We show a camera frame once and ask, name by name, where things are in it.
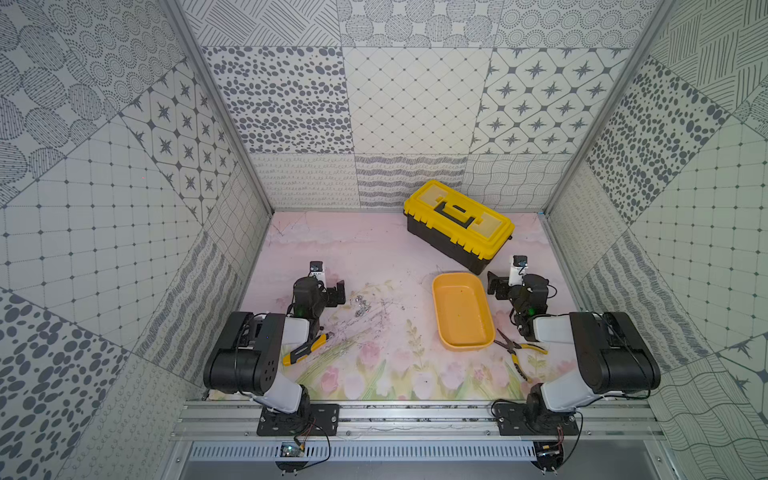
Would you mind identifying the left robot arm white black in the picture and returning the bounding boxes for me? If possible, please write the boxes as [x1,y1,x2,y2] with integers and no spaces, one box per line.
[203,274,346,420]

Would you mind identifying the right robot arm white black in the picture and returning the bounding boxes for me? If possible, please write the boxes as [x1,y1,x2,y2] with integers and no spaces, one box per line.
[487,272,661,425]

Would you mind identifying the pile of silver screws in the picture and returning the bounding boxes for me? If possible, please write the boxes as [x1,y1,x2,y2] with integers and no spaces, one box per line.
[353,294,372,318]

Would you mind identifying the yellow plastic storage tray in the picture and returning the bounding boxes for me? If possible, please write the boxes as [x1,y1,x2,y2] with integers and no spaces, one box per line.
[432,272,495,351]

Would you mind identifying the yellow black utility knife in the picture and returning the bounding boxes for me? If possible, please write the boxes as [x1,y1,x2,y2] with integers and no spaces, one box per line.
[282,333,333,366]

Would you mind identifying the yellow black toolbox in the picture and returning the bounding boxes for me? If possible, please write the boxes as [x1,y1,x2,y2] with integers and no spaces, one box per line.
[404,180,515,275]

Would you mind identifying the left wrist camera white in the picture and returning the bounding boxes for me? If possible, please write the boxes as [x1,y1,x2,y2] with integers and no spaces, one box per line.
[309,261,326,284]

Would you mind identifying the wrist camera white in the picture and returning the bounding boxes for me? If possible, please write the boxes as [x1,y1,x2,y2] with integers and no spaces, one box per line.
[309,261,326,284]
[508,255,528,286]

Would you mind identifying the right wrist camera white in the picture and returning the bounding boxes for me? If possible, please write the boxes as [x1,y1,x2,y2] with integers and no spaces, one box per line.
[508,255,528,286]

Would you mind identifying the yellow handled pliers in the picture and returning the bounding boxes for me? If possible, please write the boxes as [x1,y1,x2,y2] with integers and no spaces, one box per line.
[493,328,548,382]

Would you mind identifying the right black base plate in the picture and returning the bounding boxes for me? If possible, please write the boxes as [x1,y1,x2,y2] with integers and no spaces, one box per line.
[490,399,580,437]

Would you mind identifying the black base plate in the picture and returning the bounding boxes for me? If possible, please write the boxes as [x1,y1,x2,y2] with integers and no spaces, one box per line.
[257,403,340,437]
[490,399,580,437]

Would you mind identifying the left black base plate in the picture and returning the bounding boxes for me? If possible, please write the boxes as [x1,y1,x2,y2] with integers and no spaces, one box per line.
[257,403,340,437]

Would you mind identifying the aluminium mounting rail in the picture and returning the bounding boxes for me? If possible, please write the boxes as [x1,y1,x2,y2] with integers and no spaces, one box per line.
[170,401,664,441]

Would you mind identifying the white slotted cable duct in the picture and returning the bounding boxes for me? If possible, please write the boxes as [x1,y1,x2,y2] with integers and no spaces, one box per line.
[189,440,536,462]

